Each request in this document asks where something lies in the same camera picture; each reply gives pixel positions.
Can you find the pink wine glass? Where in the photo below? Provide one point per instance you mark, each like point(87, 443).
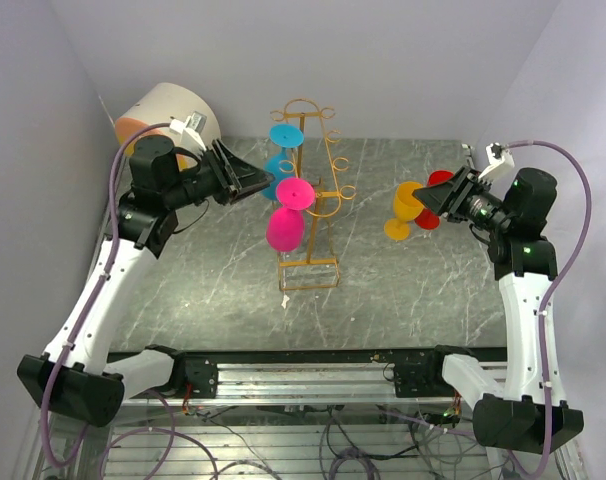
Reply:
point(286, 226)

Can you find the yellow wine glass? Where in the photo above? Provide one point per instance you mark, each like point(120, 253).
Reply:
point(406, 209)

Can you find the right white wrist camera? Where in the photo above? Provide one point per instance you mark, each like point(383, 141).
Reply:
point(500, 163)

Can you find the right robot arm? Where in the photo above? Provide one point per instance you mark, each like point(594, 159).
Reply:
point(528, 412)

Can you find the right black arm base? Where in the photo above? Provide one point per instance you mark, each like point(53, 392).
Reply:
point(417, 372)

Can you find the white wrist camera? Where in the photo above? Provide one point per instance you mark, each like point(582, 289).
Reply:
point(500, 163)
point(189, 132)

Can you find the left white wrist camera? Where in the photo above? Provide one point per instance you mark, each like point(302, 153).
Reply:
point(189, 132)

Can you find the aluminium mounting rail frame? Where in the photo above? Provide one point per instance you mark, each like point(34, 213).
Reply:
point(329, 377)

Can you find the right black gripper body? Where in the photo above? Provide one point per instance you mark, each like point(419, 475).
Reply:
point(474, 202)

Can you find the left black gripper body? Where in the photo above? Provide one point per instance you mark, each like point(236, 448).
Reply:
point(210, 179)

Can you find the gold wire wine glass rack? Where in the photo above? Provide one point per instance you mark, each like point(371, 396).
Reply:
point(329, 198)

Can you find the blue wine glass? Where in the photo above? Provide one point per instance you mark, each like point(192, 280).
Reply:
point(286, 137)

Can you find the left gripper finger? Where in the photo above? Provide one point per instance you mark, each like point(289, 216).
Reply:
point(250, 188)
point(240, 170)

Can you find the round white mini drawer cabinet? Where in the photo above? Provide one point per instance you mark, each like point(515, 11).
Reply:
point(164, 103)

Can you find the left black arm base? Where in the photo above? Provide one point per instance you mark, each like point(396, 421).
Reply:
point(188, 373)

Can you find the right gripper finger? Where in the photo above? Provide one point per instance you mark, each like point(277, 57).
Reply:
point(440, 193)
point(441, 210)

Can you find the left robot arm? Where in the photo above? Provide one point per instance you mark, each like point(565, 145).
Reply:
point(73, 377)

